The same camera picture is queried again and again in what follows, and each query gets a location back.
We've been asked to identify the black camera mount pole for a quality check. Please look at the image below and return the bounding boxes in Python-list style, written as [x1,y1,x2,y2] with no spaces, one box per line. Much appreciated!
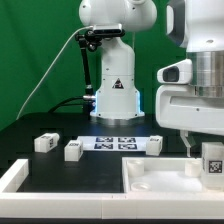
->
[75,29,125,112]

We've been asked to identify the white camera cable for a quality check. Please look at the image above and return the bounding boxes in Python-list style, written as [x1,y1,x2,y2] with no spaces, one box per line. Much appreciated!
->
[15,25,94,121]

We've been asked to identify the black cables at base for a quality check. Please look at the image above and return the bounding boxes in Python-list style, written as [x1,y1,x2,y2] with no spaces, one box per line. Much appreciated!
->
[48,96,86,114]

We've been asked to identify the white square tabletop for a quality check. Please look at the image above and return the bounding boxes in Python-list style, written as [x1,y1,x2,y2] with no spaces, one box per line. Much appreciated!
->
[121,156,224,194]

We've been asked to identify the grey camera on mount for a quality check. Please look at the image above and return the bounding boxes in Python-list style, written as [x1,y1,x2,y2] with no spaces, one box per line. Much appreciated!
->
[93,24,122,35]

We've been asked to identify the white U-shaped obstacle fence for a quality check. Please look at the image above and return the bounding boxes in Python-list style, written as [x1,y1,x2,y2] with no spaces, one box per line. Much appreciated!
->
[0,159,224,219]

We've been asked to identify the AprilTag marker sheet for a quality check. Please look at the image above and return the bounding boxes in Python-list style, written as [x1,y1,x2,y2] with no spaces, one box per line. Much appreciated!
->
[78,136,147,151]

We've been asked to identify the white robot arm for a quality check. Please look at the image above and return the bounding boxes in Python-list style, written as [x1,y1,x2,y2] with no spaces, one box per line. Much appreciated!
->
[79,0,224,147]

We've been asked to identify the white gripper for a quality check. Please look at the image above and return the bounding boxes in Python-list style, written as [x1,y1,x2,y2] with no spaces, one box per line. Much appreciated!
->
[156,59,224,157]

